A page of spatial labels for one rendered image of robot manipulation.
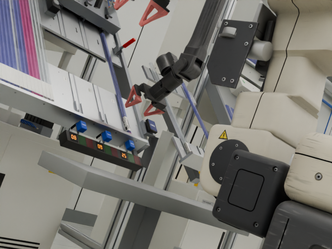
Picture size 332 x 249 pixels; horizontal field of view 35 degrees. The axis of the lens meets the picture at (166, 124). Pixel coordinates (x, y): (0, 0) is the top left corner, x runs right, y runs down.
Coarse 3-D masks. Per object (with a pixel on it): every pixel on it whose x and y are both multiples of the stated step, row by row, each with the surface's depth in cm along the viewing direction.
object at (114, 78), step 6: (102, 36) 207; (108, 48) 204; (108, 54) 202; (108, 60) 200; (114, 72) 197; (114, 78) 195; (114, 84) 193; (120, 96) 190; (120, 102) 188; (120, 108) 187
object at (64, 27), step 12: (60, 12) 194; (72, 12) 201; (48, 24) 183; (60, 24) 189; (72, 24) 196; (84, 24) 203; (60, 36) 186; (72, 36) 191; (84, 36) 198; (96, 36) 205; (108, 36) 213; (84, 48) 194; (96, 48) 200; (120, 60) 209
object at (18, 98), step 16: (0, 80) 143; (0, 96) 147; (16, 96) 148; (32, 96) 150; (32, 112) 156; (48, 112) 158; (64, 112) 159; (96, 128) 170; (112, 128) 173; (112, 144) 180; (144, 144) 186
